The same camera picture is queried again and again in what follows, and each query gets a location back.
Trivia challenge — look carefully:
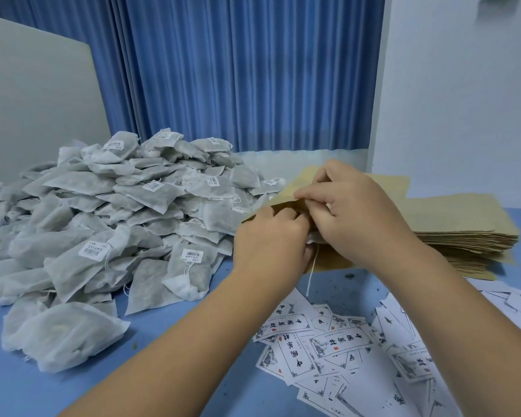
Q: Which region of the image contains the person's left forearm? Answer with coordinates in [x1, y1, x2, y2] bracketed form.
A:
[56, 269, 304, 417]

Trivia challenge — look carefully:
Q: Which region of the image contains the pile of white tea bags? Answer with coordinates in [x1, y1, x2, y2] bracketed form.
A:
[0, 130, 287, 374]

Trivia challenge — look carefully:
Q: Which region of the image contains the person's right forearm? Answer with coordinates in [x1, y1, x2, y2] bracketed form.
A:
[365, 243, 521, 417]

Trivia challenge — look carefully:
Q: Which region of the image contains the brown paper envelope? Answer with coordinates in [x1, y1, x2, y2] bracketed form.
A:
[242, 166, 411, 274]

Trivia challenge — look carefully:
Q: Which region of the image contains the person's left hand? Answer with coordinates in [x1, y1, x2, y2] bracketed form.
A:
[232, 205, 318, 295]

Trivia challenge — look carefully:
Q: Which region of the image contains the white board panel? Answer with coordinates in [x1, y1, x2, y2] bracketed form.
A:
[0, 13, 112, 188]

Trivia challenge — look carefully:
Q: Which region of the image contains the blue curtain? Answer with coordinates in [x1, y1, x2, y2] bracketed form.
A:
[0, 0, 387, 153]

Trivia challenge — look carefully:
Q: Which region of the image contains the pile of white printed labels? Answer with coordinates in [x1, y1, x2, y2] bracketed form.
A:
[252, 262, 521, 417]

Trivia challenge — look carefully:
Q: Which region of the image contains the white tea bag with string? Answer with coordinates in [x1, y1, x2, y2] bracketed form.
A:
[305, 230, 331, 297]

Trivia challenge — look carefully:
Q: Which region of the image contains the person's right hand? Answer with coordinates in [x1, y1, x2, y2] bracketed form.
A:
[293, 160, 420, 275]

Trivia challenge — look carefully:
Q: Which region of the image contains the stack of brown paper envelopes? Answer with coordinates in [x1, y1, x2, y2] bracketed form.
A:
[406, 193, 521, 283]

